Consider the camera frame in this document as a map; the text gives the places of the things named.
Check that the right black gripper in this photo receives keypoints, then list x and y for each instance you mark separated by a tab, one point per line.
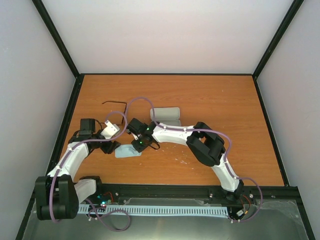
138	147

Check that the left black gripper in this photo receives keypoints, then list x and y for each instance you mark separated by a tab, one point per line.
110	147

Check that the light blue cleaning cloth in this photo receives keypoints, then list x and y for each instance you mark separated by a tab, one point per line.
126	151

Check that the pink glasses case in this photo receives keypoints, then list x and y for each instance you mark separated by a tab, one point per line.
166	115

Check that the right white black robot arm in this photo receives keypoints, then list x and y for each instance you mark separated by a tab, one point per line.
206	145

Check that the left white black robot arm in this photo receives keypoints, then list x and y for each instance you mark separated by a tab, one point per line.
57	196

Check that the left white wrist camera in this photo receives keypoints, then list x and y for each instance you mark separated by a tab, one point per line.
110	130

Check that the black thin-frame sunglasses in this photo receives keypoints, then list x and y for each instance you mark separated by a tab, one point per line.
112	106

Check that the light blue slotted cable duct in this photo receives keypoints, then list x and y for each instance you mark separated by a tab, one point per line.
164	211

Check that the left black frame post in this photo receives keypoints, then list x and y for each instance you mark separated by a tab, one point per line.
47	20

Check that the black frame post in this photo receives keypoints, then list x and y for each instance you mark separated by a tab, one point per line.
281	30
47	20

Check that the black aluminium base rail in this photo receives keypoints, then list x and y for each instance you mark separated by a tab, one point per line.
211	194

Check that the right black frame post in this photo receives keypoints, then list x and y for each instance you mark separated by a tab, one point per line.
281	30

